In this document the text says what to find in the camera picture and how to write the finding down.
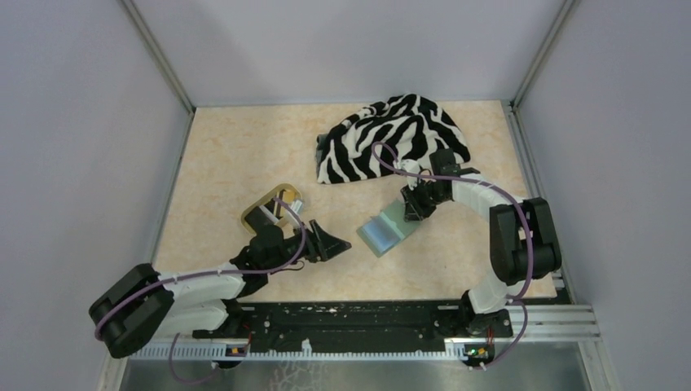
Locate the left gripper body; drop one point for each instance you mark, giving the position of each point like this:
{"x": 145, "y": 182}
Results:
{"x": 291, "y": 244}

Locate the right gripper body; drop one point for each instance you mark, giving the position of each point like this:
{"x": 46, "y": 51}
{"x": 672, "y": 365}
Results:
{"x": 431, "y": 192}

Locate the light blue card holder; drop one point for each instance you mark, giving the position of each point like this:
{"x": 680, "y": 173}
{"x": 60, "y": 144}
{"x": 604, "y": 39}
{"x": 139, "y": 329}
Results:
{"x": 387, "y": 229}

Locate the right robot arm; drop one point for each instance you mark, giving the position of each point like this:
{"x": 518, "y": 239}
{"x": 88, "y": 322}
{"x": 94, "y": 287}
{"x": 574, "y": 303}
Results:
{"x": 523, "y": 244}

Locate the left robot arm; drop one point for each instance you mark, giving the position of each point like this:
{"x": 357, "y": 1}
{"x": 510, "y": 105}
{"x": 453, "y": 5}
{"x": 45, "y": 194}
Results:
{"x": 146, "y": 304}

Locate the beige oval card tray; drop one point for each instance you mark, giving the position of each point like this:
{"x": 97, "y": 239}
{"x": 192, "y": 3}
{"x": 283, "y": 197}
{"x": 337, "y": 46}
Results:
{"x": 271, "y": 209}

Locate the zebra striped cloth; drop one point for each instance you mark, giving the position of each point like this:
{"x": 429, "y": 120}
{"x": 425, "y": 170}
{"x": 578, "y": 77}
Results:
{"x": 412, "y": 125}

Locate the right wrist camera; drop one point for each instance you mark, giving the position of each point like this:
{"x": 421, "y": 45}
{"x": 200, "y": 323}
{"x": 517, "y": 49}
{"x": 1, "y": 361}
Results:
{"x": 410, "y": 169}

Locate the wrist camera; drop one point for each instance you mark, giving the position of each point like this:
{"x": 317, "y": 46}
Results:
{"x": 410, "y": 169}
{"x": 297, "y": 206}

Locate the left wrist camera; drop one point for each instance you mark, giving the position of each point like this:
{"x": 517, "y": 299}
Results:
{"x": 297, "y": 206}

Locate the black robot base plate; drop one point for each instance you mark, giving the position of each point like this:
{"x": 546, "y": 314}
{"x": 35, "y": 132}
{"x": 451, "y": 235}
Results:
{"x": 355, "y": 326}

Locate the white slotted cable duct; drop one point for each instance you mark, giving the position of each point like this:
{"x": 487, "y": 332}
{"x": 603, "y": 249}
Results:
{"x": 189, "y": 350}

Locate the aluminium frame rail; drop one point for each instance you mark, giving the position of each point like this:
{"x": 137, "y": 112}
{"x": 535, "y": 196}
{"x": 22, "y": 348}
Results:
{"x": 535, "y": 322}

